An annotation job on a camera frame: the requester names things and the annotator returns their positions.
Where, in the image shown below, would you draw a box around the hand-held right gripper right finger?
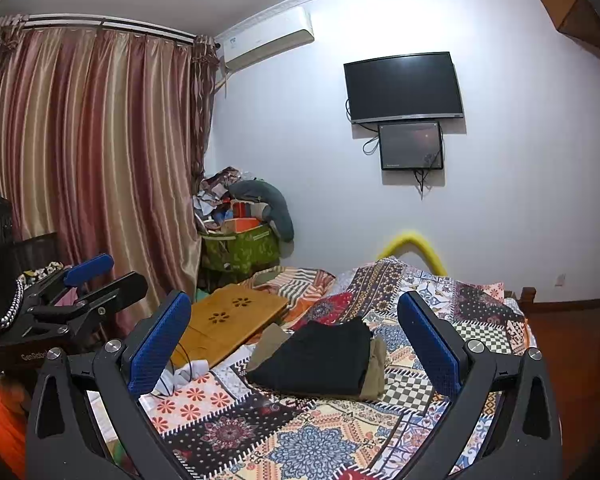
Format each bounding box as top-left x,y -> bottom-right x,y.
396,289 -> 563,480

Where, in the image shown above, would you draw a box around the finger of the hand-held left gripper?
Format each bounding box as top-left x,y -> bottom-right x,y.
30,272 -> 148,332
24,253 -> 115,311

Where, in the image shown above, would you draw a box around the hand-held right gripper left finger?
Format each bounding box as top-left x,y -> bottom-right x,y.
25,289 -> 193,480

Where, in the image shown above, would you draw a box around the black pants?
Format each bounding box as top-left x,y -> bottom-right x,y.
245,320 -> 373,396

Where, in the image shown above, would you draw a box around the khaki pants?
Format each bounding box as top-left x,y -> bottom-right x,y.
250,322 -> 388,401

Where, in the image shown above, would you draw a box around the dark wooden furniture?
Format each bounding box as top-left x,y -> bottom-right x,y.
12,232 -> 61,288

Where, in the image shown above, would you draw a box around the orange cloth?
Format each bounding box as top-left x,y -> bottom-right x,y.
0,377 -> 31,471

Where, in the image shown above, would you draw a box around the wooden lap desk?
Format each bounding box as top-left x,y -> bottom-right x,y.
170,284 -> 290,368

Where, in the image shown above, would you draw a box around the yellow foam hoop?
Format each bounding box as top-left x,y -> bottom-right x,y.
377,230 -> 448,276

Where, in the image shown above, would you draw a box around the striped brown curtain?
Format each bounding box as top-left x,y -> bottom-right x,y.
0,25 -> 216,351

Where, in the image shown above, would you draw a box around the pile of clutter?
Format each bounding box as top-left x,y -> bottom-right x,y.
192,165 -> 246,233

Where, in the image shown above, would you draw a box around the orange box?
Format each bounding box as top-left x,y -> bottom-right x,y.
222,217 -> 261,235

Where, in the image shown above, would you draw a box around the patchwork printed blanket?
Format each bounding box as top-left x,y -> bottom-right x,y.
140,255 -> 538,480

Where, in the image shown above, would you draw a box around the grey pillow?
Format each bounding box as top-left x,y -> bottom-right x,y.
228,178 -> 296,241

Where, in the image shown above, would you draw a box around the small black monitor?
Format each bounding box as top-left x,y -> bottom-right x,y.
378,121 -> 443,171

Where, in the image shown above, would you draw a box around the white air conditioner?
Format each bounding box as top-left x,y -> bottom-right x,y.
214,7 -> 315,73

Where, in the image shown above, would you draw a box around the black white braided cord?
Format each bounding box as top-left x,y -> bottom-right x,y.
0,277 -> 27,332

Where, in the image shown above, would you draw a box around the thin black cable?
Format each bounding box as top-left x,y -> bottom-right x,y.
152,342 -> 202,397

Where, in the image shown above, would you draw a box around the white curtain rail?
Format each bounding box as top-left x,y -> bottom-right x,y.
22,14 -> 216,45

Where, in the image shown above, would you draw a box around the black wall television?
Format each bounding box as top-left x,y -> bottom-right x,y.
343,51 -> 465,125

